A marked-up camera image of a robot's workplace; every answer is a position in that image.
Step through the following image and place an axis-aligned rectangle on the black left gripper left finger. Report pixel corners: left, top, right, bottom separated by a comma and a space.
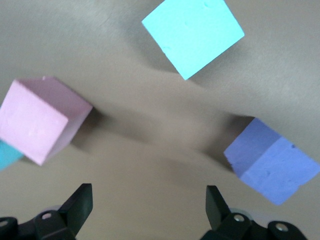
0, 183, 94, 240

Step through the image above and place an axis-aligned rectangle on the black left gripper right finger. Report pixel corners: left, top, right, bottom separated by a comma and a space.
199, 184, 309, 240

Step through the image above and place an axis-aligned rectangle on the purple foam cube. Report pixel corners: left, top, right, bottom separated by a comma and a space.
223, 117, 320, 206

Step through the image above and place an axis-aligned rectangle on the blue foam cube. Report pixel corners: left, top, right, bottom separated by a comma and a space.
141, 0, 245, 81
0, 138, 25, 171

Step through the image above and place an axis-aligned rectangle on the pink foam cube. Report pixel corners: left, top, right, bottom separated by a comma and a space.
0, 76, 94, 167

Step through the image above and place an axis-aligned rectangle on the brown paper table cover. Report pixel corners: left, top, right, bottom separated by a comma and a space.
0, 0, 320, 240

